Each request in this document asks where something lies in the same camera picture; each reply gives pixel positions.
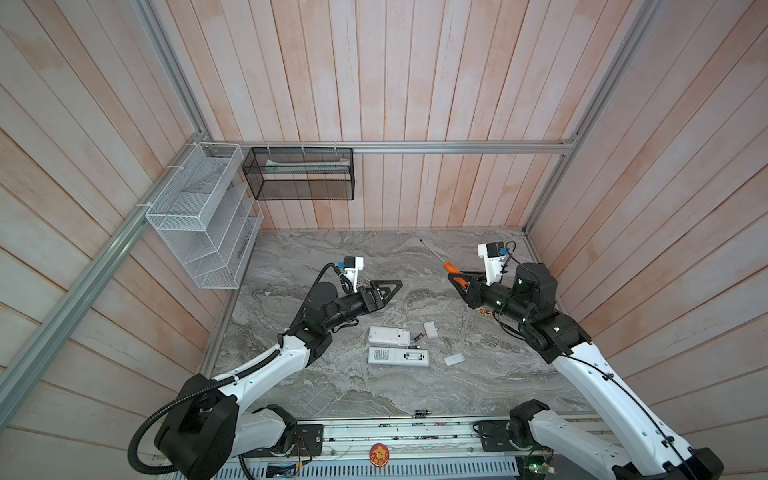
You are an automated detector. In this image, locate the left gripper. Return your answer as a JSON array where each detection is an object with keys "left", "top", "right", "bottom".
[{"left": 323, "top": 280, "right": 402, "bottom": 330}]

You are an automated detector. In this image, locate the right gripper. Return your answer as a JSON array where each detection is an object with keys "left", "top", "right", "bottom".
[{"left": 448, "top": 269, "right": 530, "bottom": 327}]

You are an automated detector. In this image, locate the orange black screwdriver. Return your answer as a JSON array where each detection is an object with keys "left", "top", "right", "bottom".
[{"left": 420, "top": 239, "right": 467, "bottom": 289}]

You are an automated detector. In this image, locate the white remote control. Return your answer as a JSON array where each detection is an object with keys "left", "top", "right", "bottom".
[{"left": 368, "top": 326, "right": 411, "bottom": 348}]

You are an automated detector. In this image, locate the white battery cover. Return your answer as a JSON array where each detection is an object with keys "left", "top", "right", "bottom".
[
  {"left": 424, "top": 321, "right": 439, "bottom": 338},
  {"left": 444, "top": 353, "right": 466, "bottom": 366}
]

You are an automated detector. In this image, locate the white remote with label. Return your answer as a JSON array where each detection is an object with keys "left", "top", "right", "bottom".
[{"left": 368, "top": 346, "right": 429, "bottom": 368}]

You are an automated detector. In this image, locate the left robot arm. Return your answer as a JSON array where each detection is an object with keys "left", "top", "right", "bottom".
[{"left": 128, "top": 280, "right": 403, "bottom": 479}]

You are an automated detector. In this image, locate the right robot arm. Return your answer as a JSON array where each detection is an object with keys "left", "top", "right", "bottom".
[{"left": 448, "top": 263, "right": 724, "bottom": 479}]

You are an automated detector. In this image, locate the red round sticker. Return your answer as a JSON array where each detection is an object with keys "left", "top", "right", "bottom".
[{"left": 369, "top": 443, "right": 390, "bottom": 468}]

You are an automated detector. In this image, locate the black mesh basket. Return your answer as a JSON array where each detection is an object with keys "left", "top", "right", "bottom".
[{"left": 242, "top": 146, "right": 356, "bottom": 201}]

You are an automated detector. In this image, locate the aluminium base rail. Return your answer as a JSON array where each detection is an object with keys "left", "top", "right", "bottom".
[{"left": 149, "top": 413, "right": 652, "bottom": 466}]

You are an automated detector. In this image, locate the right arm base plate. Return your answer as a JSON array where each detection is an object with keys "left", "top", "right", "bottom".
[{"left": 472, "top": 419, "right": 552, "bottom": 453}]

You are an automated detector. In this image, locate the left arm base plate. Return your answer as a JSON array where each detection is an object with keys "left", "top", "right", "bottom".
[{"left": 262, "top": 424, "right": 324, "bottom": 459}]

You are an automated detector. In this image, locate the white wire mesh shelf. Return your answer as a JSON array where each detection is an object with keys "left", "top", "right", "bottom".
[{"left": 146, "top": 142, "right": 263, "bottom": 290}]

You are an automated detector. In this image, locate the black corrugated cable hose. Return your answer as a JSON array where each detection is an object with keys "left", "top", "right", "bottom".
[{"left": 127, "top": 347, "right": 282, "bottom": 476}]

